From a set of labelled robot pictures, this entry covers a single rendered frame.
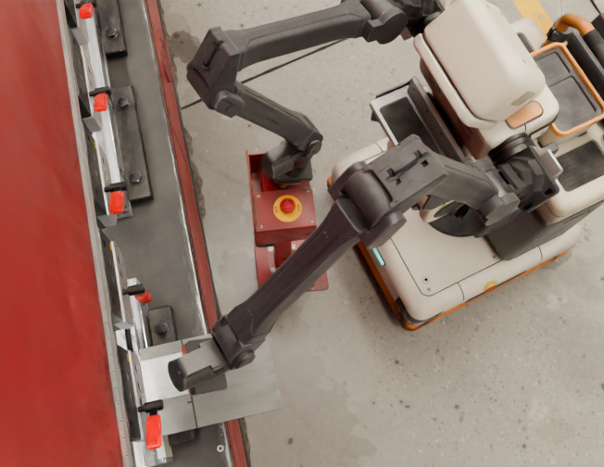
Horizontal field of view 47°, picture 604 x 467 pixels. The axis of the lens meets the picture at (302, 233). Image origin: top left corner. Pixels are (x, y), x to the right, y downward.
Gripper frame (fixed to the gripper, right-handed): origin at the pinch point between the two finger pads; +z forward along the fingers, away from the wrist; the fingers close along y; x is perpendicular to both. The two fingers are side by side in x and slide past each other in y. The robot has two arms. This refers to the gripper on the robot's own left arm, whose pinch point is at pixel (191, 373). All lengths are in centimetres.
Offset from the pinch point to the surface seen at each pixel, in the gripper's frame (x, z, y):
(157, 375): -5.4, 4.4, -1.3
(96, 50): -6, 9, -81
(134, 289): -14.2, -17.4, -14.0
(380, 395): 92, 67, 10
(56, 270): -33, -48, -9
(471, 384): 120, 52, 13
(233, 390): 7.5, -2.0, 5.0
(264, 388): 12.9, -4.8, 6.1
